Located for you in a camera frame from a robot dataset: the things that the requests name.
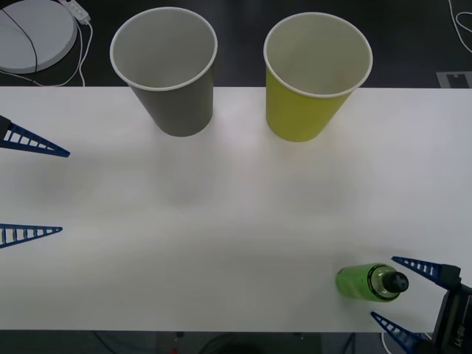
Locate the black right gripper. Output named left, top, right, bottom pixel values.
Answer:
left=370, top=256, right=472, bottom=354

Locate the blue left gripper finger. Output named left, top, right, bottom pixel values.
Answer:
left=0, top=114, right=71, bottom=159
left=0, top=223, right=63, bottom=249

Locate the green plastic bottle black cap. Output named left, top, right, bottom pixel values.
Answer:
left=335, top=262, right=410, bottom=304

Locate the white round stand base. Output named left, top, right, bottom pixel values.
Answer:
left=0, top=0, right=78, bottom=74

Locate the white power strip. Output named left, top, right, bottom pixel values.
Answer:
left=60, top=0, right=91, bottom=25

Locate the grey plastic waste bin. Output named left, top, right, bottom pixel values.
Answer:
left=109, top=7, right=218, bottom=138

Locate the white cable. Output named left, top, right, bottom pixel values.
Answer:
left=74, top=21, right=94, bottom=88
left=448, top=0, right=472, bottom=66

